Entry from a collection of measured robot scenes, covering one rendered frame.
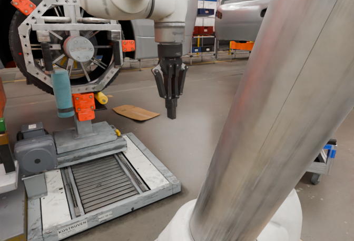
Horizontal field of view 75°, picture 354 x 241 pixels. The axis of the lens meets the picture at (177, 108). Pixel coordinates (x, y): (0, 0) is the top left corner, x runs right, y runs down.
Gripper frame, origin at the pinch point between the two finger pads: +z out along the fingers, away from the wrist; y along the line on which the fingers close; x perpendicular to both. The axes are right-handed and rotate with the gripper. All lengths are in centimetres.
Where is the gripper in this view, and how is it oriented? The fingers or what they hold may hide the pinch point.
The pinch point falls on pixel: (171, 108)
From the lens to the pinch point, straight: 75.7
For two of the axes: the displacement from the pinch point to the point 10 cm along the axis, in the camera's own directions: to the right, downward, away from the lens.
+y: 8.0, -2.0, 5.6
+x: -6.0, -2.5, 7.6
